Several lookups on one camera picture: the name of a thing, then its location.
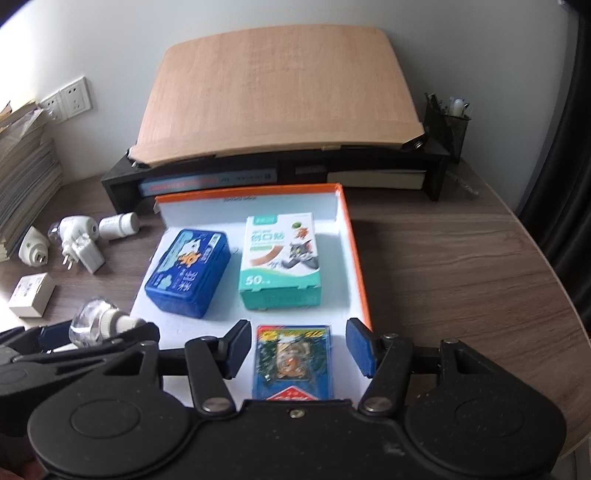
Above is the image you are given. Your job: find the dark curtain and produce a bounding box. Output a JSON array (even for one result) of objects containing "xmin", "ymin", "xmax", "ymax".
[{"xmin": 517, "ymin": 0, "xmax": 591, "ymax": 335}]

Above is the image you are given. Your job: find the stack of papers and books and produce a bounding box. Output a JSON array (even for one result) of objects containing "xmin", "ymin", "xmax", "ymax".
[{"xmin": 0, "ymin": 102, "xmax": 64, "ymax": 264}]

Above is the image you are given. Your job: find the white mosquito repellent heater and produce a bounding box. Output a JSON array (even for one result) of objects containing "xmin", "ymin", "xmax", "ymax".
[{"xmin": 48, "ymin": 216, "xmax": 100, "ymax": 271}]

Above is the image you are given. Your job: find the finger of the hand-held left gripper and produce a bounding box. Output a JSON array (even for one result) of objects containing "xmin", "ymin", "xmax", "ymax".
[
  {"xmin": 0, "ymin": 329, "xmax": 122, "ymax": 401},
  {"xmin": 37, "ymin": 322, "xmax": 160, "ymax": 356}
]

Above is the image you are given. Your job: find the white pill bottle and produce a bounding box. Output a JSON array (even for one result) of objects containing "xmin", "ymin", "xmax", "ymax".
[{"xmin": 98, "ymin": 212, "xmax": 140, "ymax": 241}]

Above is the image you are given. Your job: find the blue tin box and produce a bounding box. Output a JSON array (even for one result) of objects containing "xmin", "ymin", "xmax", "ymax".
[{"xmin": 144, "ymin": 229, "xmax": 232, "ymax": 319}]

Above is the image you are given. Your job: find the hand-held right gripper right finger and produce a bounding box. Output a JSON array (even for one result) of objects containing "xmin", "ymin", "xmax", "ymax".
[{"xmin": 346, "ymin": 318, "xmax": 499, "ymax": 414}]

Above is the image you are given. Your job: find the small white cardboard box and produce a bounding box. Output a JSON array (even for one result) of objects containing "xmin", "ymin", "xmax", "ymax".
[{"xmin": 8, "ymin": 272, "xmax": 57, "ymax": 319}]

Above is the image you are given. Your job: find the red playing card box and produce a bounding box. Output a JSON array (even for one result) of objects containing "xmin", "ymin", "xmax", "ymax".
[{"xmin": 252, "ymin": 324, "xmax": 334, "ymax": 400}]

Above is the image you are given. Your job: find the white wall socket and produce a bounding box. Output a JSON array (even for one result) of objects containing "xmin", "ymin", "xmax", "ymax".
[
  {"xmin": 39, "ymin": 90, "xmax": 64, "ymax": 122},
  {"xmin": 59, "ymin": 76, "xmax": 96, "ymax": 119}
]

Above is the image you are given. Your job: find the wooden reading board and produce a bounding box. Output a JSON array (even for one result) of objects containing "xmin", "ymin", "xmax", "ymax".
[{"xmin": 130, "ymin": 25, "xmax": 426, "ymax": 169}]

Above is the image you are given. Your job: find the green bandage box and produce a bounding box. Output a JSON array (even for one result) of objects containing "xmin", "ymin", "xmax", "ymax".
[{"xmin": 239, "ymin": 212, "xmax": 323, "ymax": 311}]

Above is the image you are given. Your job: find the clear liquid refill bottle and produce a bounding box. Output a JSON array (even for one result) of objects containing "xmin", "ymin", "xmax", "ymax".
[{"xmin": 69, "ymin": 300, "xmax": 145, "ymax": 350}]

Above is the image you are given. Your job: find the orange and white cardboard box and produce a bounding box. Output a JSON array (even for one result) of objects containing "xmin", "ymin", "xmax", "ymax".
[{"xmin": 131, "ymin": 183, "xmax": 374, "ymax": 403}]

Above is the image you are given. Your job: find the black mesh pen holder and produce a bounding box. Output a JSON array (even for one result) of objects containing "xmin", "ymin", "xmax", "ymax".
[{"xmin": 424, "ymin": 92, "xmax": 473, "ymax": 163}]

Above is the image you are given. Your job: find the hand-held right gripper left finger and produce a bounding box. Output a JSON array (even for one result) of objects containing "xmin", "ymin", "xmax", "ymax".
[{"xmin": 99, "ymin": 319, "xmax": 252, "ymax": 414}]

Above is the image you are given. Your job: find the white round plug-in device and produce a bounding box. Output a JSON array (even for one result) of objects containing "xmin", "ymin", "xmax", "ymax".
[{"xmin": 17, "ymin": 225, "xmax": 49, "ymax": 269}]

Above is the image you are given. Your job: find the white charger plug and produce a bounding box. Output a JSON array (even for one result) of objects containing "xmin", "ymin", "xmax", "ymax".
[{"xmin": 74, "ymin": 233, "xmax": 106, "ymax": 276}]

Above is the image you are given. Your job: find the black desk shelf riser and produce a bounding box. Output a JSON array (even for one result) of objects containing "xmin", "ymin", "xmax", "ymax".
[{"xmin": 102, "ymin": 138, "xmax": 451, "ymax": 203}]

